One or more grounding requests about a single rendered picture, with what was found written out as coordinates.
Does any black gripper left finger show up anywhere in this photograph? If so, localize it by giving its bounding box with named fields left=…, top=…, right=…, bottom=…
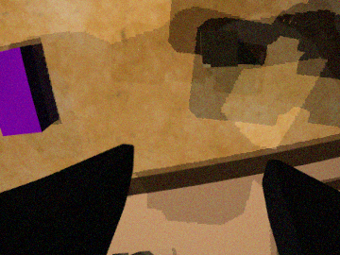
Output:
left=0, top=144, right=135, bottom=255

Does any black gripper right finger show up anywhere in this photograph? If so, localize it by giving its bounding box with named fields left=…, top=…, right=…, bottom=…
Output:
left=262, top=159, right=340, bottom=255

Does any purple block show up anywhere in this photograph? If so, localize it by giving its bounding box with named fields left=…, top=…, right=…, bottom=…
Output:
left=0, top=45, right=50, bottom=136

